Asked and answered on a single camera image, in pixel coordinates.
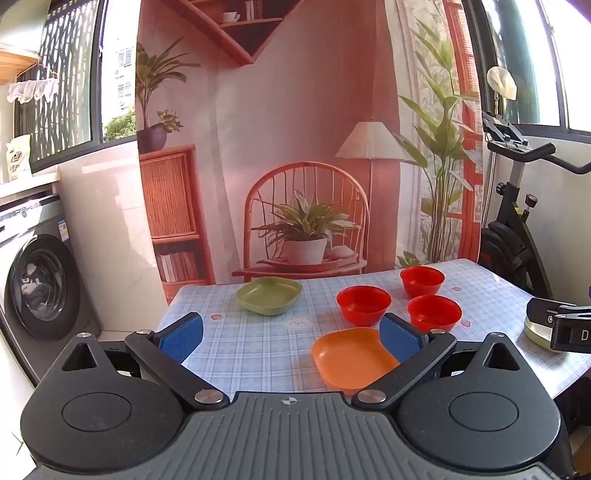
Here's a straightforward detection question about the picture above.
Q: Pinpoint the white cloth on pole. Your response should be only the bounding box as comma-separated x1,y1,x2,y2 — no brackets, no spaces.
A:
487,66,518,100

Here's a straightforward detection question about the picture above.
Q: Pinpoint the grey washing machine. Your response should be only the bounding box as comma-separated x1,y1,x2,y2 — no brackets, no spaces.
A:
0,191,103,389

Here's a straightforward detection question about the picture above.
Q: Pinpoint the white lace cloth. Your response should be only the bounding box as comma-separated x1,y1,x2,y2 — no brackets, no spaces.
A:
6,78,59,103

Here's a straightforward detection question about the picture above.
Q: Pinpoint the pale cream plate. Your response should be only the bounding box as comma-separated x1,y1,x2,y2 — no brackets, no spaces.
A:
524,318,557,350

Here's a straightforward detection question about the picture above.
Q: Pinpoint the black exercise bike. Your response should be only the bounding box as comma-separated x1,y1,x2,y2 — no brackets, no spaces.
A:
478,111,591,301

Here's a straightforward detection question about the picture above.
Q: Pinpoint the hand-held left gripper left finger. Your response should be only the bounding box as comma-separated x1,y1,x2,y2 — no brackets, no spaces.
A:
60,313,230,412

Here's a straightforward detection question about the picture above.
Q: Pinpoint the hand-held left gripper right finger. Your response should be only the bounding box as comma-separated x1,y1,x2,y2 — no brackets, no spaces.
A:
351,313,522,411

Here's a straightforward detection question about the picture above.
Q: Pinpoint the green square plate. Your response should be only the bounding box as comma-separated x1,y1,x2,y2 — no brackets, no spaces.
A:
236,277,303,317

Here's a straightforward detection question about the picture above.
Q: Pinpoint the blue plaid tablecloth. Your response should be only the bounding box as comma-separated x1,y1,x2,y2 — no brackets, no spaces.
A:
159,258,591,400

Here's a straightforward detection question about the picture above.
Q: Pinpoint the white detergent bag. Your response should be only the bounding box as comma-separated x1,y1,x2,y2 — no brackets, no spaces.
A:
6,135,33,184

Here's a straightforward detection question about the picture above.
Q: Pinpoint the printed room backdrop cloth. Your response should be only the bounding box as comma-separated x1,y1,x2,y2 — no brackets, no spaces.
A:
134,0,486,285

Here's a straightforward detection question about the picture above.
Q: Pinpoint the orange square plate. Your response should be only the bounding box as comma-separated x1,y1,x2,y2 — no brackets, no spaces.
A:
311,327,400,391

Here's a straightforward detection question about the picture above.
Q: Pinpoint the dark framed window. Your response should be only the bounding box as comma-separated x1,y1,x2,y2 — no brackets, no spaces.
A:
462,0,591,139
14,0,139,172

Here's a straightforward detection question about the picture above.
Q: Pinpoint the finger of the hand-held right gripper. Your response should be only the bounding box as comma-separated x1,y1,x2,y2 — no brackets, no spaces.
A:
526,298,591,328

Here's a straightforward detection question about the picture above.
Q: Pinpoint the wooden shelf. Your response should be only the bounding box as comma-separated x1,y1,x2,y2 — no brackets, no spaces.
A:
0,48,41,85

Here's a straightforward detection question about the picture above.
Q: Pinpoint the red bowl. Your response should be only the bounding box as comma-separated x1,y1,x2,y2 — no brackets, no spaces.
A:
337,285,392,326
407,295,463,332
400,266,445,298

